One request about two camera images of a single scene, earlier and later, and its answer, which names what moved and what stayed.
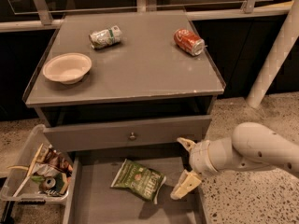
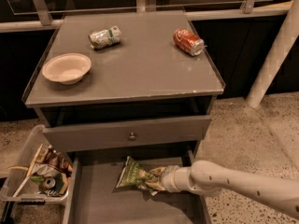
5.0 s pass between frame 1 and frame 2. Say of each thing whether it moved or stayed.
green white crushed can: stayed
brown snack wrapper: stayed
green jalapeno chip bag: moved
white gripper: moved
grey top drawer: stayed
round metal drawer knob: stayed
